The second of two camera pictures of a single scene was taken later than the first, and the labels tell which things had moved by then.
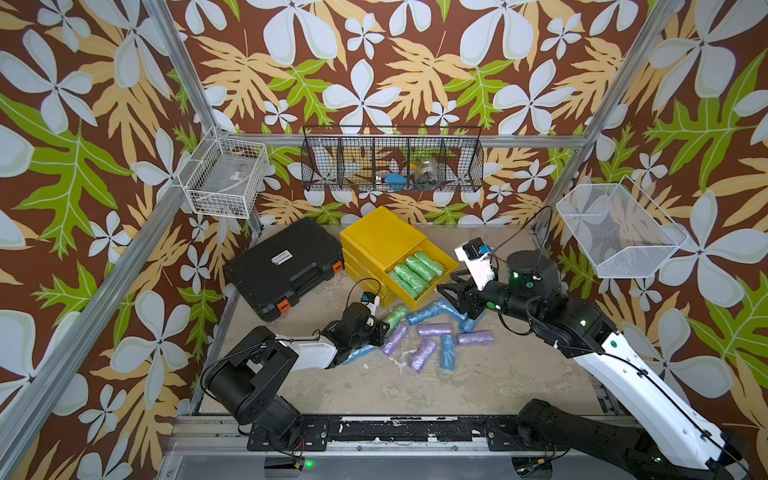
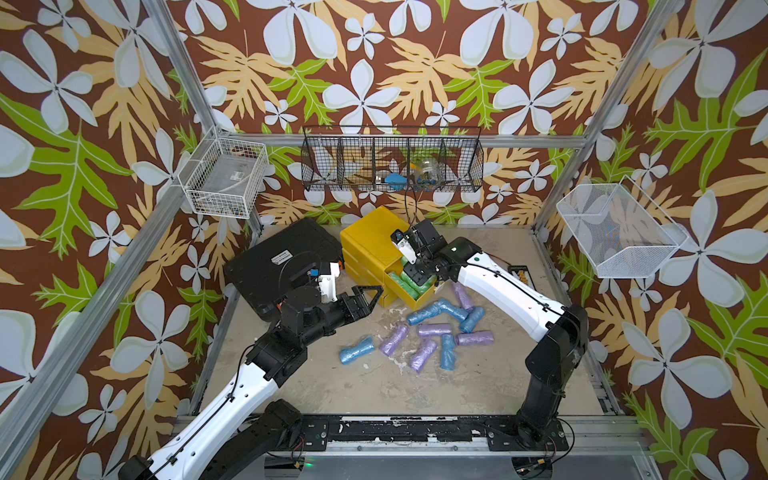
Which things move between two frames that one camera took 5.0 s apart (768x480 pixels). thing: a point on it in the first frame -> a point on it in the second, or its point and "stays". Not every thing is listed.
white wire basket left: [224, 177] stays
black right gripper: [467, 296] -> [412, 274]
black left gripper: [379, 333] -> [349, 314]
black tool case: [277, 271] stays
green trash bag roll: [406, 286] stays
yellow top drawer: [392, 292] stays
